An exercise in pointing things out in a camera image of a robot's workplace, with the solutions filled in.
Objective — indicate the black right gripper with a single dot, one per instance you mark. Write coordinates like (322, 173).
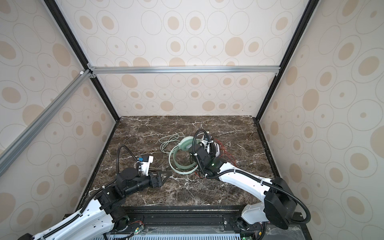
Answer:
(209, 156)

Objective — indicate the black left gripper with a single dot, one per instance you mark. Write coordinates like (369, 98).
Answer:
(157, 181)

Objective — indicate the mint green headphones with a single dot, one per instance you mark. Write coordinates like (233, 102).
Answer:
(184, 146)

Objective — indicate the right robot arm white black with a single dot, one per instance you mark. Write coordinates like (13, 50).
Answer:
(277, 203)

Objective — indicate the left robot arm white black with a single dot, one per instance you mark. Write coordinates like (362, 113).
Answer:
(103, 212)

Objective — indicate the black white headphones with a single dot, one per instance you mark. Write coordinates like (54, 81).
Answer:
(213, 149)

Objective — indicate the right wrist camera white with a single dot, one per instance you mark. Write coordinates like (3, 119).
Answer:
(206, 140)

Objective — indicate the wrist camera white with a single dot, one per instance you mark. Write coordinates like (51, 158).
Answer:
(143, 164)
(206, 140)

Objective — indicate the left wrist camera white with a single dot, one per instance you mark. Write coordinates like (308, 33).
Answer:
(143, 164)

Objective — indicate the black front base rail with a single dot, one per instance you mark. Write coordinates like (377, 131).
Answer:
(199, 223)

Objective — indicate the silver aluminium rail back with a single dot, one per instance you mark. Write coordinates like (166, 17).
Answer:
(185, 70)

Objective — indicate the silver aluminium rail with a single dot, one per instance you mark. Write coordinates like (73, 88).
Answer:
(185, 70)
(25, 138)

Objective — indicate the silver aluminium rail left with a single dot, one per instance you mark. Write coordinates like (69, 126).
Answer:
(25, 138)

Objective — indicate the black corner frame post right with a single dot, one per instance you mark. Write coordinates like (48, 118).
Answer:
(302, 25)

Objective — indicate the black corner frame post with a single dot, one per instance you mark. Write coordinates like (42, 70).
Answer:
(302, 25)
(59, 18)

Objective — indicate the black corner frame post left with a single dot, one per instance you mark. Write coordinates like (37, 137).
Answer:
(59, 18)

